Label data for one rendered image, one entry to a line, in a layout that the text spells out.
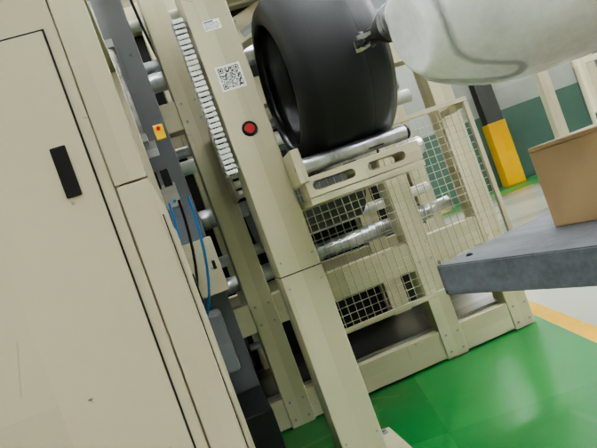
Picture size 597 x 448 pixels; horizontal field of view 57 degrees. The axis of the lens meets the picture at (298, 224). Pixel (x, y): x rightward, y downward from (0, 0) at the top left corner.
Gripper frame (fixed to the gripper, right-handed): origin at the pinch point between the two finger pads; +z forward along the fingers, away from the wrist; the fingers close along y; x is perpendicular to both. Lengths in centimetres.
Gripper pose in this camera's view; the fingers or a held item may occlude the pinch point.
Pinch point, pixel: (362, 44)
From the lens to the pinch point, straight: 151.1
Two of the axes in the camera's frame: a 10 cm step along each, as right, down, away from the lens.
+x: 3.1, 9.4, 1.5
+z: -2.3, -0.8, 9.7
